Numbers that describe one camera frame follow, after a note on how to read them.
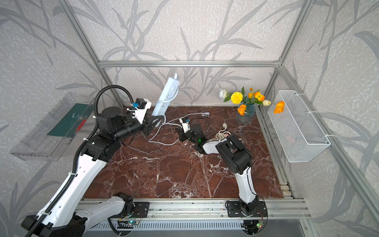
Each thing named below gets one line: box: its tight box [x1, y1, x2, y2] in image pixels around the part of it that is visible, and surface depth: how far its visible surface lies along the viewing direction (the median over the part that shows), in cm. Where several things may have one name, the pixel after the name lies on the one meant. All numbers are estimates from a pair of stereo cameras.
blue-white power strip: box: [151, 77, 181, 118], surface depth 60 cm
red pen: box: [75, 118, 87, 132], surface depth 72 cm
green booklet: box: [46, 103, 94, 138], surface depth 71 cm
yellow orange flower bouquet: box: [218, 86, 286, 117], surface depth 88 cm
